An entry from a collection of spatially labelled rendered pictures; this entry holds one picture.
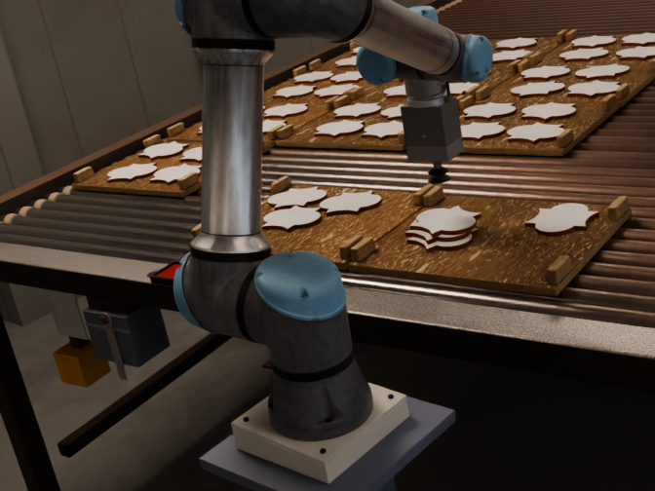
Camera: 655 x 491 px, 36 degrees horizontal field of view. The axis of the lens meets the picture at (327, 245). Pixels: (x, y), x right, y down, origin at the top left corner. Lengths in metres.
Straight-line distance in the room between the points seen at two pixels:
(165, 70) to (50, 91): 0.65
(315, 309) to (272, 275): 0.08
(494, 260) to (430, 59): 0.41
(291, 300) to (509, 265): 0.55
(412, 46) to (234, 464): 0.66
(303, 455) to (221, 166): 0.41
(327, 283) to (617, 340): 0.46
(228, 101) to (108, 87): 3.40
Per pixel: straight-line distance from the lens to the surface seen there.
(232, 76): 1.37
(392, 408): 1.44
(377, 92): 3.04
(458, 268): 1.75
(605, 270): 1.74
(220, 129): 1.38
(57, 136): 4.62
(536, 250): 1.78
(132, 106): 4.84
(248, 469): 1.44
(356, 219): 2.05
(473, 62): 1.60
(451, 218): 1.89
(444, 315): 1.64
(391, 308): 1.69
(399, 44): 1.46
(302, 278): 1.32
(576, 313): 1.61
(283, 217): 2.11
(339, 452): 1.37
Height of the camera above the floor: 1.66
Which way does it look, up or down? 22 degrees down
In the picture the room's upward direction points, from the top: 11 degrees counter-clockwise
